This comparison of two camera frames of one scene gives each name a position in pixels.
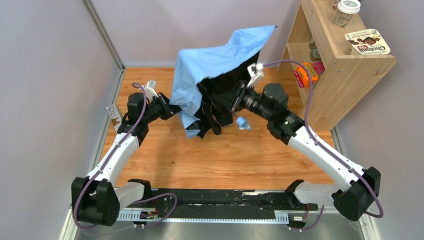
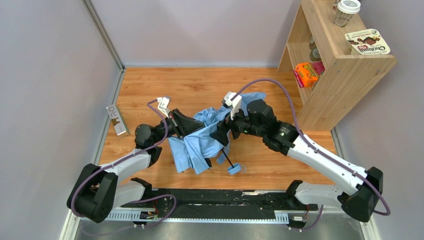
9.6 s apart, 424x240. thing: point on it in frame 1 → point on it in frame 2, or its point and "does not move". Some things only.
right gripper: x=237 y=100 → x=227 y=129
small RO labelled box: x=115 y=117 does not move
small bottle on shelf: x=314 y=55 does not move
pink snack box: x=319 y=67 does not move
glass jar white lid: x=346 y=8 does not move
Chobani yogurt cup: x=367 y=42 does not move
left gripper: x=166 y=108 → x=177 y=123
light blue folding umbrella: x=204 y=80 → x=193 y=152
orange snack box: x=302 y=74 does not move
